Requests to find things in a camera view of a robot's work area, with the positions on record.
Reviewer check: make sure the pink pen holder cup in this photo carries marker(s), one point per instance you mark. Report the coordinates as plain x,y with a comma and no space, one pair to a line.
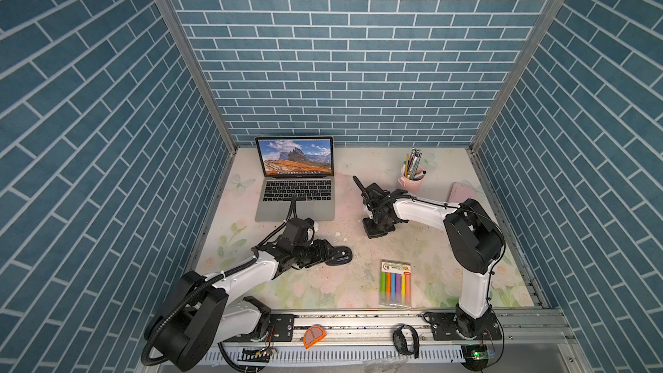
412,185

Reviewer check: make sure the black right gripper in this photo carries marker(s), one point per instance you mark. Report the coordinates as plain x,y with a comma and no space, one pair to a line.
369,233

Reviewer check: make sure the silver laptop with mountain wallpaper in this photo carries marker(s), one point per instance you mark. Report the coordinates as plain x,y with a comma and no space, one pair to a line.
301,169

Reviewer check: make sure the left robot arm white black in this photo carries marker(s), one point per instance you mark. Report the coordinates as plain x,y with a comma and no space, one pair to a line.
202,311

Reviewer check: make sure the pack of coloured markers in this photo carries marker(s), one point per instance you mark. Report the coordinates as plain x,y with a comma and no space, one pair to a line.
395,284

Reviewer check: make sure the aluminium mounting rail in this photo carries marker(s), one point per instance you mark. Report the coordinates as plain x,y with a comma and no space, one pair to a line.
364,337

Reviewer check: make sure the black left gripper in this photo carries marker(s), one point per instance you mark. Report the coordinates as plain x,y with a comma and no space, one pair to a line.
320,252

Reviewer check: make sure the orange tool on rail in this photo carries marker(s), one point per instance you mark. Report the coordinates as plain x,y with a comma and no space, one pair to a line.
313,335

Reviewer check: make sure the black wristwatch on rail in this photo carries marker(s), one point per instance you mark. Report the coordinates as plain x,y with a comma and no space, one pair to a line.
406,341

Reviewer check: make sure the white fabric butterfly decoration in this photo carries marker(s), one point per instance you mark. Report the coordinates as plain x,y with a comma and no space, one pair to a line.
239,184

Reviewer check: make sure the pens in cup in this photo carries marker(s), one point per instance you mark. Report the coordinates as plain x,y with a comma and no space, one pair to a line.
412,169

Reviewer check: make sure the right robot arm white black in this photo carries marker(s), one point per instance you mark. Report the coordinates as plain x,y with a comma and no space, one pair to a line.
477,243

